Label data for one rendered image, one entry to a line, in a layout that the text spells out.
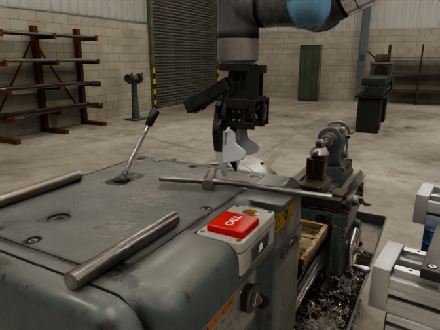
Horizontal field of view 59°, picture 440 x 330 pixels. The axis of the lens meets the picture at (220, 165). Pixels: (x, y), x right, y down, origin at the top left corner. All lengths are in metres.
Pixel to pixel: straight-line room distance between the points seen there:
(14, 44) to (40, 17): 0.87
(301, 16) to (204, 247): 0.38
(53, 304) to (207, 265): 0.18
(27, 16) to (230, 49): 8.36
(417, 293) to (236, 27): 0.58
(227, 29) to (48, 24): 8.62
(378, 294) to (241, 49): 0.53
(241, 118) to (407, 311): 0.48
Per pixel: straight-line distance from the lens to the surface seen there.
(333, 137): 2.14
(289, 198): 0.73
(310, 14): 0.66
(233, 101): 0.71
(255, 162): 1.07
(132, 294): 0.47
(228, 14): 0.71
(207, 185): 0.76
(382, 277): 0.83
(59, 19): 9.47
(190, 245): 0.55
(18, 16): 8.84
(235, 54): 0.70
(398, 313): 0.86
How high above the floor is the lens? 1.50
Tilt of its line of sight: 16 degrees down
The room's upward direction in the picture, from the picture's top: straight up
